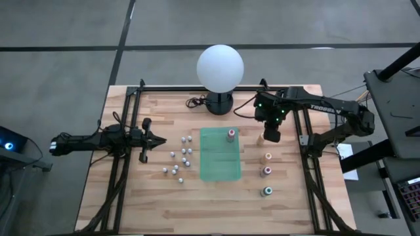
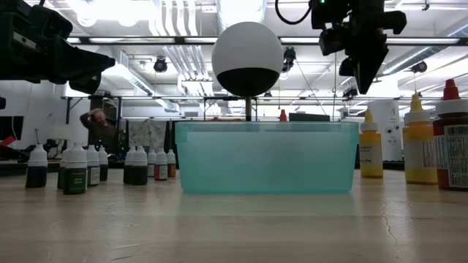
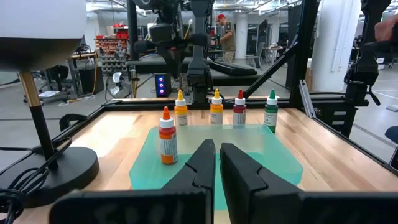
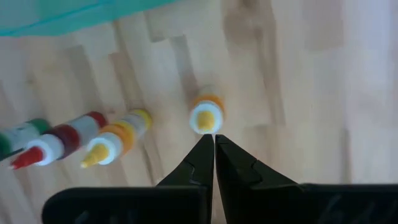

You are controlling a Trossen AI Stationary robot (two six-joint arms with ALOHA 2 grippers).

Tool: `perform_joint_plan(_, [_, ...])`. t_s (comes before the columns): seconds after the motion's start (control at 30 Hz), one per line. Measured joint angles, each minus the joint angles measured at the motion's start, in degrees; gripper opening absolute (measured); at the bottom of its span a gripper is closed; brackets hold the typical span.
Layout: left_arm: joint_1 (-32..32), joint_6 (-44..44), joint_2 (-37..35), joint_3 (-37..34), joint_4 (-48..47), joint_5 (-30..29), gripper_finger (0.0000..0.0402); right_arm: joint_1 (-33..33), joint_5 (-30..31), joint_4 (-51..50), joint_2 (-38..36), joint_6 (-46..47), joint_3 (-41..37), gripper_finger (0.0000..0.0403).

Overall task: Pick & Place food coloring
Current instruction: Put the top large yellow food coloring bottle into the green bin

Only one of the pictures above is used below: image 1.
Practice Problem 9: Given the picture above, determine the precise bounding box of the dark grey side table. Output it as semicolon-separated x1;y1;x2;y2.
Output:
363;67;420;160

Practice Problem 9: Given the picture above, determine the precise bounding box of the black computer desk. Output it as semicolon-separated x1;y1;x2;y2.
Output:
380;156;420;236

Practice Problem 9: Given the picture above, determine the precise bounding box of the black aluminium table frame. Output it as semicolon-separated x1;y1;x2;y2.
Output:
75;78;357;235

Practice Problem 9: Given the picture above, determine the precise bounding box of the black diagonal pole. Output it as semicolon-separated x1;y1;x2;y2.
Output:
377;41;420;82

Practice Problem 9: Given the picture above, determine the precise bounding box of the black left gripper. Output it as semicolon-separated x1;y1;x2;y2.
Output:
129;117;167;164

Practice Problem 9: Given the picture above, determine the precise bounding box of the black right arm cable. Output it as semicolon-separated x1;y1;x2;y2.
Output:
233;94;260;119

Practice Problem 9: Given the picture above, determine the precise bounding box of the black computer with blue light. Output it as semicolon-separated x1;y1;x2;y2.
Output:
0;126;29;155

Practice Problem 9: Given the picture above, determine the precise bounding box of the white paper sheet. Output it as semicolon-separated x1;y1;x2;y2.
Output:
337;143;360;182

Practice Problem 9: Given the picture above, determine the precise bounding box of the white globe table lamp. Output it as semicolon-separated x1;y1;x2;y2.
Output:
196;44;245;116

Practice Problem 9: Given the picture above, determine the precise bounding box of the black support beam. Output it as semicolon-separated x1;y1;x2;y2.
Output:
340;139;394;174

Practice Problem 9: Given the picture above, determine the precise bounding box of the black lamp power cable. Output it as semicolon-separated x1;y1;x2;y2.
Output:
185;94;211;109

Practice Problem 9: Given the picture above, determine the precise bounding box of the keyboard with coloured keys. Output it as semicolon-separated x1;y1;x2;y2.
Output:
397;176;420;222

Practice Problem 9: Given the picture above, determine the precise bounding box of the teal translucent plastic bin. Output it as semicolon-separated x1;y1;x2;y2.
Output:
199;127;242;183

